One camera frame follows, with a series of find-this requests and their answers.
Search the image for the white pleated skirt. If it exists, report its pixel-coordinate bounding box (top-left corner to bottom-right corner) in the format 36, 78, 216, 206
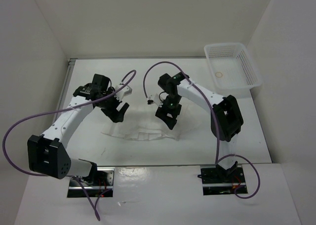
101, 123, 181, 141

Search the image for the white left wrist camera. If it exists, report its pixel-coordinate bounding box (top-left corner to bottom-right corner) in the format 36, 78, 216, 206
115, 83, 132, 101

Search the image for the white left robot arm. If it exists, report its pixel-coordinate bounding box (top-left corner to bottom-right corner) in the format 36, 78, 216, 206
27, 74, 132, 185

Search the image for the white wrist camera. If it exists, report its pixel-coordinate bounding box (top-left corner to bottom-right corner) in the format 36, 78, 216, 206
147, 93, 163, 107
115, 83, 132, 101

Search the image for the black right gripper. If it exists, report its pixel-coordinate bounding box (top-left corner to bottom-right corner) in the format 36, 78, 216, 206
156, 94, 182, 130

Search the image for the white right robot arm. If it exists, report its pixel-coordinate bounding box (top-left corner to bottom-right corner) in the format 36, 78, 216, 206
154, 73, 244, 182

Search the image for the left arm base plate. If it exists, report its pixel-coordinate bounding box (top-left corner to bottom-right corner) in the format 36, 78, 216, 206
67, 167, 115, 198

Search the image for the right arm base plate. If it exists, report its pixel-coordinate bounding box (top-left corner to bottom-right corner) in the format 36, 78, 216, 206
197, 166, 248, 196

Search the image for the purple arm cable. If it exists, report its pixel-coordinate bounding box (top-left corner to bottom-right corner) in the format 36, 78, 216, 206
1, 69, 137, 222
143, 61, 261, 199

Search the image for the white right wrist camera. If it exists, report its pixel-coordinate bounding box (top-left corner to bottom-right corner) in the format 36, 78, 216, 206
147, 93, 163, 107

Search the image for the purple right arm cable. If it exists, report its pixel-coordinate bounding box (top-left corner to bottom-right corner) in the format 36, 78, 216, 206
143, 61, 261, 199

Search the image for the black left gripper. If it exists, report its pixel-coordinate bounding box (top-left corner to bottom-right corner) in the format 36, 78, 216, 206
97, 88, 129, 123

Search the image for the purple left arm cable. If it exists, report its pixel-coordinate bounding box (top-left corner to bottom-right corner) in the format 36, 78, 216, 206
1, 69, 137, 222

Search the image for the white plastic basket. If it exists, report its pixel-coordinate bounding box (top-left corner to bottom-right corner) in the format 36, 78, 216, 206
204, 43, 263, 90

